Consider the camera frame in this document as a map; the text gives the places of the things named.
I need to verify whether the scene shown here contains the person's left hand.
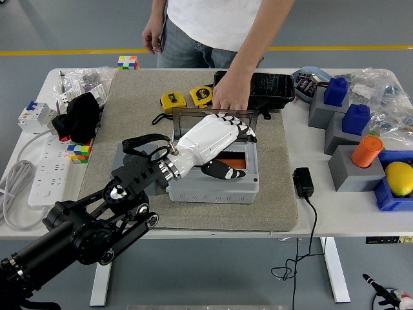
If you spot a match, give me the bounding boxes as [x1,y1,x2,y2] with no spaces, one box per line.
[211,74,252,112]

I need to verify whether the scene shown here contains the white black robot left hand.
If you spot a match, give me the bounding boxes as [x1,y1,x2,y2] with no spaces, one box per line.
[170,112,258,181]

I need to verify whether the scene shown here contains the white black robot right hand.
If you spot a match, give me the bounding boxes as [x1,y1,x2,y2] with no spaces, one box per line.
[361,273,413,310]

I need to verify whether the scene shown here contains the person's right hand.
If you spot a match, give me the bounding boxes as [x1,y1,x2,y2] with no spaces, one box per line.
[142,21,164,55]

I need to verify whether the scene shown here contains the smoky transparent box lid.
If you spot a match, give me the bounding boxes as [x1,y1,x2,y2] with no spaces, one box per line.
[172,108,259,143]

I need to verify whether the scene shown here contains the orange cylinder battery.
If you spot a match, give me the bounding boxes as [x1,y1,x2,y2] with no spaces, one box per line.
[216,158,248,171]
[350,135,385,169]

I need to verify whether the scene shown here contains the grey plastic junction box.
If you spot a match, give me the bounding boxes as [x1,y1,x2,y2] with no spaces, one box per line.
[165,129,260,205]

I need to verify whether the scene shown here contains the colourful puzzle cube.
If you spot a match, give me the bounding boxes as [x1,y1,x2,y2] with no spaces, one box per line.
[66,140,94,165]
[117,55,140,70]

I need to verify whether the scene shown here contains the white table leg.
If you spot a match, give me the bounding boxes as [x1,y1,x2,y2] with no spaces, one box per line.
[319,237,352,304]
[89,239,116,307]

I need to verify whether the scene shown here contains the black plastic tray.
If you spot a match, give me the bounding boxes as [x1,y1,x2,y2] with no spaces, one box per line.
[213,70,296,120]

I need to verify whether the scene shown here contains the black table control panel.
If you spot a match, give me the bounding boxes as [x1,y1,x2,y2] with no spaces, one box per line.
[365,235,413,245]

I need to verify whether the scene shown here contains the person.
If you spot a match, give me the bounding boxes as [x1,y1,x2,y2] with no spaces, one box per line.
[151,0,296,69]

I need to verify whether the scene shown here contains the dark chip packets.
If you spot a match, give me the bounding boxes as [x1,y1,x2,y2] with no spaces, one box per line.
[296,72,325,97]

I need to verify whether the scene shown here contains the light blue dish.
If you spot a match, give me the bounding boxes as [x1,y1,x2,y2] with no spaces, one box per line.
[292,66,333,104]

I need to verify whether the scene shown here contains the clear bags of small parts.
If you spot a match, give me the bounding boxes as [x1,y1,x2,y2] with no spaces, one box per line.
[48,66,117,107]

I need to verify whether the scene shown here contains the grey-brown mat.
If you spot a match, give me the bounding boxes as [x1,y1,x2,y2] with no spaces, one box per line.
[74,69,299,233]

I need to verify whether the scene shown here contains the grey block holder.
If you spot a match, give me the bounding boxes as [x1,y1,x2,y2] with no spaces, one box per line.
[324,112,370,156]
[308,87,351,130]
[328,145,387,193]

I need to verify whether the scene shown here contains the blue storage bin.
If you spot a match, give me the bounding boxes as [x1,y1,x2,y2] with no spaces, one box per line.
[373,150,413,212]

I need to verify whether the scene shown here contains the grey block with round hole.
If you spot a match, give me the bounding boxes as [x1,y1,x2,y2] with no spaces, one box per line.
[111,143,168,196]

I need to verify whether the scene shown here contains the blue bottle-shaped block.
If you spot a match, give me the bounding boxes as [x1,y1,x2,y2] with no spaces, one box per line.
[323,77,350,107]
[341,103,371,136]

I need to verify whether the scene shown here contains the black cloth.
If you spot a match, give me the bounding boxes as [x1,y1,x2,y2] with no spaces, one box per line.
[51,92,101,145]

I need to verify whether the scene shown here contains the yellow lemon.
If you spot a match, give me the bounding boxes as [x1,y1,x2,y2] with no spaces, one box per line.
[385,161,413,197]

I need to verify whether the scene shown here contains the white circuit breaker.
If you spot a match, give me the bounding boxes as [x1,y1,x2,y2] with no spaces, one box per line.
[17,100,59,134]

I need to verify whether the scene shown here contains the clear bags of components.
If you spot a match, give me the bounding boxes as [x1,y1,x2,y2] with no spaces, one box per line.
[341,67,413,151]

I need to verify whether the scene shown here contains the white power strip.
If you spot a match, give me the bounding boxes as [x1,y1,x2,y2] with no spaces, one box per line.
[27,135,74,207]

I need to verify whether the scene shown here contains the yellow tape measure with strap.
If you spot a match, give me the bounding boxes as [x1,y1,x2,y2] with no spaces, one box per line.
[151,92,188,126]

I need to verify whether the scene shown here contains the black power adapter with cord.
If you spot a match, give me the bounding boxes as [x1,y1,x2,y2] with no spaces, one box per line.
[270,167,327,310]

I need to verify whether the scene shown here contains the white power cable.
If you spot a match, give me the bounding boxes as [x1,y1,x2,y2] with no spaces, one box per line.
[0,127,57,231]

